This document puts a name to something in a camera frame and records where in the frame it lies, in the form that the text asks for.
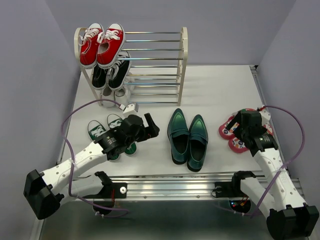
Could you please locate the pink sandal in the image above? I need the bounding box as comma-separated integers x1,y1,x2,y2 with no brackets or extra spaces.
218,107,256,140
228,123,274,154

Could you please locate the green loafer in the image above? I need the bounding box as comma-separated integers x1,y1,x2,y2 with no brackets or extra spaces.
187,114,209,172
167,108,189,165

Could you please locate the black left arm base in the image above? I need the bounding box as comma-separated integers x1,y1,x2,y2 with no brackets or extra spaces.
78,171,129,218

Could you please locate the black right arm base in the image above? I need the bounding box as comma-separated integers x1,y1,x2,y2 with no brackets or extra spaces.
211,171,256,216

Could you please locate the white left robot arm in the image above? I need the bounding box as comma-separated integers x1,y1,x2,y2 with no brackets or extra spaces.
23,113,160,220

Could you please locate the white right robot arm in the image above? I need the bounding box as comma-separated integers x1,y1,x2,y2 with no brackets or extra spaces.
225,107,320,240

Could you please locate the cream metal shoe shelf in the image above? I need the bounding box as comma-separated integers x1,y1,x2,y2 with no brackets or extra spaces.
73,26,189,107

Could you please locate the right green sneaker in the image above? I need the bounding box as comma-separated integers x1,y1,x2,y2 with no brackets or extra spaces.
106,113,137,156

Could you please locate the green sneaker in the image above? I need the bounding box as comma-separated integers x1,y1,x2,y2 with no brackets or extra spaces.
106,113,137,156
87,119,120,162

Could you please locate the right white sneaker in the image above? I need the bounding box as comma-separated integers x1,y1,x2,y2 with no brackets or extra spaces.
114,77,135,106

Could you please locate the white sneaker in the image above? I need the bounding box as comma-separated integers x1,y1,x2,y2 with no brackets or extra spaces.
114,77,135,106
100,85,115,108

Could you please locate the left green sneaker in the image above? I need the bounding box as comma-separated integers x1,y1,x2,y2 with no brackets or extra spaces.
87,119,120,162

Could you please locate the left white sneaker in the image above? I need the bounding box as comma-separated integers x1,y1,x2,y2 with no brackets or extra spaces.
100,85,115,108

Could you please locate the right black sneaker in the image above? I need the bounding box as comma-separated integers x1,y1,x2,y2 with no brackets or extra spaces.
107,51,131,91

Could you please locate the black sneaker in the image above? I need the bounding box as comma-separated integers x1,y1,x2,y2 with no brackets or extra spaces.
107,51,131,91
91,65,107,90

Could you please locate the left black sneaker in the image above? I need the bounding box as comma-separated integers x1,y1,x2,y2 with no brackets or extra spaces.
91,65,107,90

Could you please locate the right red sneaker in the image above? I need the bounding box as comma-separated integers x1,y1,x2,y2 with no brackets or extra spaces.
97,23,126,69

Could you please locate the red sneaker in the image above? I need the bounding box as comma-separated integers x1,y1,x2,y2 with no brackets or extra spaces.
78,23,104,69
97,23,126,69

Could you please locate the left red sneaker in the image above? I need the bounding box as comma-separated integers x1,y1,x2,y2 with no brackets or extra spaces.
78,23,104,69

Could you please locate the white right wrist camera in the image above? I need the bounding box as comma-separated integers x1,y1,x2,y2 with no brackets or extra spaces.
257,106,271,125

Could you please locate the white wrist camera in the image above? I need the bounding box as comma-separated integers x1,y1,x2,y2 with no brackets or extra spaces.
118,103,139,118
257,106,271,125

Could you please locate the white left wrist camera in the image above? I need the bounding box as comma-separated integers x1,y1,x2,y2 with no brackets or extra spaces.
118,103,139,118

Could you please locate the aluminium front rail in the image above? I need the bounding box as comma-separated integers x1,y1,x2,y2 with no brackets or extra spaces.
59,174,306,201

